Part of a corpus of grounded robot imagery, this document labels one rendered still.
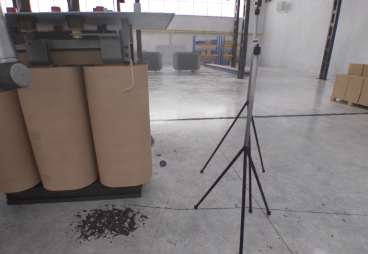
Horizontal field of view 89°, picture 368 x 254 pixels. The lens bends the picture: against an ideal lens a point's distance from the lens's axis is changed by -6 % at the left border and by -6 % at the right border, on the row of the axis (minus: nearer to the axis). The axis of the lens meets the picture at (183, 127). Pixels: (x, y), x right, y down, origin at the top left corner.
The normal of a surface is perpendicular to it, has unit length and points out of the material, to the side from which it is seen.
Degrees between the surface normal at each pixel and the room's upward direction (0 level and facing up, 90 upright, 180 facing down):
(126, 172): 90
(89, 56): 90
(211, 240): 0
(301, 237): 0
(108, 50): 90
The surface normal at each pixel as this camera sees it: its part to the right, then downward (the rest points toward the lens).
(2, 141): 0.47, 0.31
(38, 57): 0.15, 0.34
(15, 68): 0.95, -0.17
